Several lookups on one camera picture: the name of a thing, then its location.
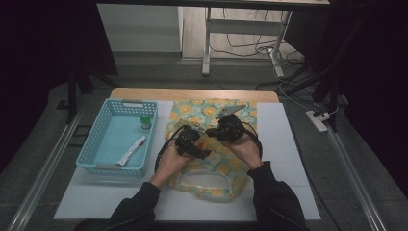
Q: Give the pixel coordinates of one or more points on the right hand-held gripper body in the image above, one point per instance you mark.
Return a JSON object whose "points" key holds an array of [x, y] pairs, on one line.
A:
{"points": [[229, 128]]}

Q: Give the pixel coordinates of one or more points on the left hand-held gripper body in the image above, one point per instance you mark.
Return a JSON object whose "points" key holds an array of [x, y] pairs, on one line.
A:
{"points": [[187, 139]]}

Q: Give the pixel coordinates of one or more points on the orange print fabric tote bag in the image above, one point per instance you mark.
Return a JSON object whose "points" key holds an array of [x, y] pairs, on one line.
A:
{"points": [[192, 110]]}

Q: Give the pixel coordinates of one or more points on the small jar with green lid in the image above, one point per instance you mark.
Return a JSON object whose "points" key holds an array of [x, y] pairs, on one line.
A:
{"points": [[145, 122]]}

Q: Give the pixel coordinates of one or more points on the white tube with red end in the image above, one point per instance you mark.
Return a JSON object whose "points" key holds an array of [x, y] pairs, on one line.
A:
{"points": [[131, 150]]}

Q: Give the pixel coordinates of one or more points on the light blue plastic basket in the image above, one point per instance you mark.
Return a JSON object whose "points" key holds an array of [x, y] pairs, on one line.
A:
{"points": [[109, 154]]}

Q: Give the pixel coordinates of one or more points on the person's right hand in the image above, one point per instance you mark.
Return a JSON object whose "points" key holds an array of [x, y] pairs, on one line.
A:
{"points": [[245, 150]]}

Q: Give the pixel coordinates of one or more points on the person's left hand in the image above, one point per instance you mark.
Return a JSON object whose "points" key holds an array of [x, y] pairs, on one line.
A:
{"points": [[170, 163]]}

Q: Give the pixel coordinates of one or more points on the white table mat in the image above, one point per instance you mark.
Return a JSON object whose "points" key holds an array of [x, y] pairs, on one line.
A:
{"points": [[282, 154]]}

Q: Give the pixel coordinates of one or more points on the white power strip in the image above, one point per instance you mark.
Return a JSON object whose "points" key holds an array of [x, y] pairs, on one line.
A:
{"points": [[316, 121]]}

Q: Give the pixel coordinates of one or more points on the black metal stand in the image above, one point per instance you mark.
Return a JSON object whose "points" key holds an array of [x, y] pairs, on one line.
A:
{"points": [[72, 96], [330, 93]]}

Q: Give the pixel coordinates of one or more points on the white cabinet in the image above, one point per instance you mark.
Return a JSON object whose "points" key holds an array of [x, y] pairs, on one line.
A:
{"points": [[141, 29]]}

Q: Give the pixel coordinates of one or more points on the white metal desk frame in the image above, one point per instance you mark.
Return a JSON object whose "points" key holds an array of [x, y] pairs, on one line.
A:
{"points": [[243, 27]]}

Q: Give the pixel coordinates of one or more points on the aluminium rail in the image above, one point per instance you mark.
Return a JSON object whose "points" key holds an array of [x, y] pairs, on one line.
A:
{"points": [[352, 179], [45, 173]]}

